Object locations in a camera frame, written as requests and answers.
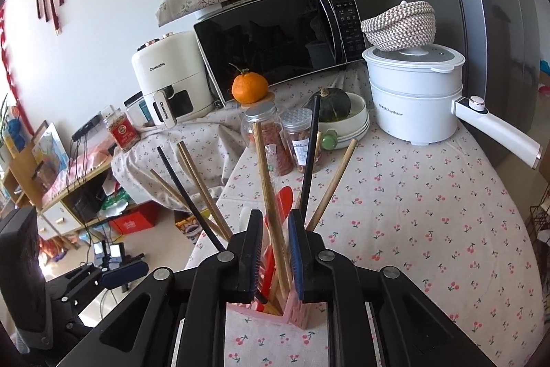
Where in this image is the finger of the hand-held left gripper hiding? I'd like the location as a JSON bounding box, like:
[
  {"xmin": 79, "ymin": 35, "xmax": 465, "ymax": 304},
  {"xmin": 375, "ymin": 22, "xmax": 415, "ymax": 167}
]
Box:
[{"xmin": 45, "ymin": 257, "xmax": 149, "ymax": 322}]

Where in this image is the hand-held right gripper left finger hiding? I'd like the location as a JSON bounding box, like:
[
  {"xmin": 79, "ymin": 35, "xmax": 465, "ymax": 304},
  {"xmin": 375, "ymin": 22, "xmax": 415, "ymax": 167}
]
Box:
[{"xmin": 58, "ymin": 209, "xmax": 265, "ymax": 367}]

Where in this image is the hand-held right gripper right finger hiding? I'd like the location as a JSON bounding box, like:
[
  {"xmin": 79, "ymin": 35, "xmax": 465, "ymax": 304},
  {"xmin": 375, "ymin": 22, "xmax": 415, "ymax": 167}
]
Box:
[{"xmin": 288, "ymin": 210, "xmax": 497, "ymax": 367}]

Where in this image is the red plastic spoon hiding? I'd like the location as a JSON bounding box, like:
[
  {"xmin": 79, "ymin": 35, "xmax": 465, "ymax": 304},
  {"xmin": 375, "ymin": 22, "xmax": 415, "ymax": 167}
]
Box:
[{"xmin": 255, "ymin": 185, "xmax": 296, "ymax": 305}]

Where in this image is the pink plastic utensil basket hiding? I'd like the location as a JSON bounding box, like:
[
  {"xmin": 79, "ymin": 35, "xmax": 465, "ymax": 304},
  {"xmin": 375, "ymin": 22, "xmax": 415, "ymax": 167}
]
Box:
[{"xmin": 225, "ymin": 290, "xmax": 331, "ymax": 329}]

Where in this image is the wooden chopstick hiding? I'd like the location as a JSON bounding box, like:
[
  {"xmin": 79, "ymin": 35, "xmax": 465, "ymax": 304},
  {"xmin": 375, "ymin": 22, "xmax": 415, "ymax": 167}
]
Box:
[
  {"xmin": 176, "ymin": 143, "xmax": 226, "ymax": 243},
  {"xmin": 182, "ymin": 141, "xmax": 233, "ymax": 239},
  {"xmin": 305, "ymin": 138, "xmax": 359, "ymax": 232},
  {"xmin": 149, "ymin": 169, "xmax": 216, "ymax": 236},
  {"xmin": 253, "ymin": 121, "xmax": 295, "ymax": 314}
]

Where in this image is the black chopstick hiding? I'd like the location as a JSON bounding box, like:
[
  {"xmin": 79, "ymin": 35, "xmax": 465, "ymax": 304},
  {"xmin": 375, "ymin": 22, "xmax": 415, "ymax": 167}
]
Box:
[
  {"xmin": 298, "ymin": 94, "xmax": 323, "ymax": 219},
  {"xmin": 157, "ymin": 145, "xmax": 227, "ymax": 253}
]

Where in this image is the phone on tripod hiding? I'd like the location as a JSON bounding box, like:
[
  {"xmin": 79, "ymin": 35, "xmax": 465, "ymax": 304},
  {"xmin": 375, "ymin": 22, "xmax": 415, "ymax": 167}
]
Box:
[{"xmin": 92, "ymin": 240, "xmax": 130, "ymax": 292}]

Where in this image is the red box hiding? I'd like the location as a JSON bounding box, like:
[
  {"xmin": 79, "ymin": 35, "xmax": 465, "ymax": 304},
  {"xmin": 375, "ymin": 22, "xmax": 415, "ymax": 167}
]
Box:
[{"xmin": 109, "ymin": 204, "xmax": 162, "ymax": 236}]

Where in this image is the wooden cabinet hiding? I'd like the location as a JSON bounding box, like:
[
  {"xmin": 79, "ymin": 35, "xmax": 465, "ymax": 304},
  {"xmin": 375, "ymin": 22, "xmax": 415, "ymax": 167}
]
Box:
[{"xmin": 0, "ymin": 135, "xmax": 119, "ymax": 260}]

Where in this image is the printed cardboard box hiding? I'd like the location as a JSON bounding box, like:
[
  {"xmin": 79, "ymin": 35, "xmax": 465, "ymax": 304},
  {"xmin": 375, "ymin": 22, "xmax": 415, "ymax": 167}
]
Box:
[{"xmin": 176, "ymin": 212, "xmax": 202, "ymax": 244}]

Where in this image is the jar of red goji berries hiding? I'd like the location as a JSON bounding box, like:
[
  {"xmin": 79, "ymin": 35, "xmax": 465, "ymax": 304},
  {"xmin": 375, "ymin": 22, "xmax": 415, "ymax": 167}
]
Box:
[{"xmin": 241, "ymin": 101, "xmax": 298, "ymax": 177}]

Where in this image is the pink cloth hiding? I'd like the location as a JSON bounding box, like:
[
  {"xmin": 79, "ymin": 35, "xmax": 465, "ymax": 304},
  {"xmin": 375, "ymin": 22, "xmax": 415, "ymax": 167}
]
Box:
[{"xmin": 41, "ymin": 154, "xmax": 113, "ymax": 204}]

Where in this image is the jar of nuts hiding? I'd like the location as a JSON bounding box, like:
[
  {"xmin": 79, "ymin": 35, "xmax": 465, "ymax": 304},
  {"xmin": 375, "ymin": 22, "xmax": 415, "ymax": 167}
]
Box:
[{"xmin": 280, "ymin": 108, "xmax": 323, "ymax": 175}]

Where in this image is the framed picture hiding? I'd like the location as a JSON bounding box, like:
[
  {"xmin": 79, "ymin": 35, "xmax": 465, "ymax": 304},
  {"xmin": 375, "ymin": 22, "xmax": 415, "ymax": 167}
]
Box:
[{"xmin": 31, "ymin": 122, "xmax": 72, "ymax": 183}]

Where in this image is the cherry print tablecloth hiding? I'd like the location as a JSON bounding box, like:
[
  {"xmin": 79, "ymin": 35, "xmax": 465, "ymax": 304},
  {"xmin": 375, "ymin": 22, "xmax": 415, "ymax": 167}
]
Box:
[{"xmin": 185, "ymin": 66, "xmax": 542, "ymax": 367}]

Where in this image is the cherry print cloth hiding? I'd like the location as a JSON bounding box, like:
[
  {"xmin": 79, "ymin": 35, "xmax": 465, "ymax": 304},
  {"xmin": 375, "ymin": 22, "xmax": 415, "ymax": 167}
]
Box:
[{"xmin": 112, "ymin": 83, "xmax": 259, "ymax": 217}]

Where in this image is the red label jar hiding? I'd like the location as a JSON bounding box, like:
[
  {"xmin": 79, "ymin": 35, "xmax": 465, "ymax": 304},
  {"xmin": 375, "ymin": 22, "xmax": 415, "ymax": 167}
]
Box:
[{"xmin": 101, "ymin": 107, "xmax": 138, "ymax": 153}]

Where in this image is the black power strip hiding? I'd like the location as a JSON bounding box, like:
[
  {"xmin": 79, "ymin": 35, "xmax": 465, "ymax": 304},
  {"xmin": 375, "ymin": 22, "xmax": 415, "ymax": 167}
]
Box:
[{"xmin": 71, "ymin": 115, "xmax": 101, "ymax": 142}]

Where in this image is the dark green squash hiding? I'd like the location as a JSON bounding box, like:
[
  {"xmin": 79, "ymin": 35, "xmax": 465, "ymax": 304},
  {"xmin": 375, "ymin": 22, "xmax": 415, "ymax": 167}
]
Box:
[{"xmin": 306, "ymin": 88, "xmax": 353, "ymax": 122}]

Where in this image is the clear container with black lid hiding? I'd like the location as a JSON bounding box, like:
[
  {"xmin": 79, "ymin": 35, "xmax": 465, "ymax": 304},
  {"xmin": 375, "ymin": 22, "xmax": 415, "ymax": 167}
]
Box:
[{"xmin": 124, "ymin": 91, "xmax": 149, "ymax": 125}]

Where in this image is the orange mandarin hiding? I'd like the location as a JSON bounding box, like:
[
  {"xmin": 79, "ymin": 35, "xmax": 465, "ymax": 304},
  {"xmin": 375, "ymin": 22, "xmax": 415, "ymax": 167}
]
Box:
[{"xmin": 231, "ymin": 64, "xmax": 269, "ymax": 105}]

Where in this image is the white electric pot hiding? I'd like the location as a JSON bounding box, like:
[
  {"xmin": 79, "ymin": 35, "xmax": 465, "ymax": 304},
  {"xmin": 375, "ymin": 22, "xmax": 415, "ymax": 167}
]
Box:
[{"xmin": 362, "ymin": 42, "xmax": 541, "ymax": 171}]

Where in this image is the cream air fryer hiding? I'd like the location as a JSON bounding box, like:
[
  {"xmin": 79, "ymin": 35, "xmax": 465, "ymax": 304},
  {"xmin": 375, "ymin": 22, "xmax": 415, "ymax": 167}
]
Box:
[{"xmin": 131, "ymin": 31, "xmax": 213, "ymax": 127}]

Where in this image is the black microwave oven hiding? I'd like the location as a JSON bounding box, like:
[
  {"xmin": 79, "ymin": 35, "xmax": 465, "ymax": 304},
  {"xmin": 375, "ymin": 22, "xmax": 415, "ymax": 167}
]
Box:
[{"xmin": 192, "ymin": 0, "xmax": 366, "ymax": 105}]

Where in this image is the blue and pink toy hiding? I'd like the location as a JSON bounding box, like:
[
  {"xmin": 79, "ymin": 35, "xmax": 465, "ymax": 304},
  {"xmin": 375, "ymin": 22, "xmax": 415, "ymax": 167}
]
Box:
[{"xmin": 537, "ymin": 60, "xmax": 550, "ymax": 93}]

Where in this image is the grey refrigerator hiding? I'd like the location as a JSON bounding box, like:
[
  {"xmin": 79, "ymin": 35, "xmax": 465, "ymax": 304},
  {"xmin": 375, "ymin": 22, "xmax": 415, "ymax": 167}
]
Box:
[{"xmin": 432, "ymin": 0, "xmax": 550, "ymax": 170}]

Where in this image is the white bowl with green handle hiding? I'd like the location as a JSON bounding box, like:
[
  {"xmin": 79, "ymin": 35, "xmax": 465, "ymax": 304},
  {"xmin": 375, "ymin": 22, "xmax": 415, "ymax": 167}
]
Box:
[{"xmin": 318, "ymin": 92, "xmax": 370, "ymax": 150}]

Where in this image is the red string decoration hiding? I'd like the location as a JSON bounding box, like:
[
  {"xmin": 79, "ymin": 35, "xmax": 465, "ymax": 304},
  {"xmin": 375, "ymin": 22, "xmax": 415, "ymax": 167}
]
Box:
[{"xmin": 0, "ymin": 3, "xmax": 35, "ymax": 136}]

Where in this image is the black wire rack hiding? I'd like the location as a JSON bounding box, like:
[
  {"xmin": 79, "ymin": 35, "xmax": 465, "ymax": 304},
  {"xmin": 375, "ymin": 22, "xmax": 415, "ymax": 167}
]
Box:
[{"xmin": 522, "ymin": 201, "xmax": 550, "ymax": 265}]

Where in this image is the woven rope basket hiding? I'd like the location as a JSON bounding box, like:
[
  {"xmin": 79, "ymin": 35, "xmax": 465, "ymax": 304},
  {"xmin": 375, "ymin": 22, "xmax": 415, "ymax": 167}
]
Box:
[{"xmin": 361, "ymin": 1, "xmax": 437, "ymax": 52}]

